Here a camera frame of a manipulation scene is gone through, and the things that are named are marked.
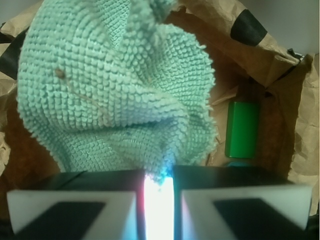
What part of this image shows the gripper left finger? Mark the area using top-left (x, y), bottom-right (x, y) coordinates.
top-left (7, 170), bottom-right (146, 240)

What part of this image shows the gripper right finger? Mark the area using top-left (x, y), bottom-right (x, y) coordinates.
top-left (173, 165), bottom-right (312, 240)

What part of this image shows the light blue microfiber cloth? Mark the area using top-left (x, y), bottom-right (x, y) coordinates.
top-left (16, 0), bottom-right (216, 183)

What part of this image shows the blue textured ball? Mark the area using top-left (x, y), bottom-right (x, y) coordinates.
top-left (226, 161), bottom-right (250, 167)

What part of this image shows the green rectangular block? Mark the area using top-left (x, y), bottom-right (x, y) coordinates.
top-left (224, 101), bottom-right (260, 159)

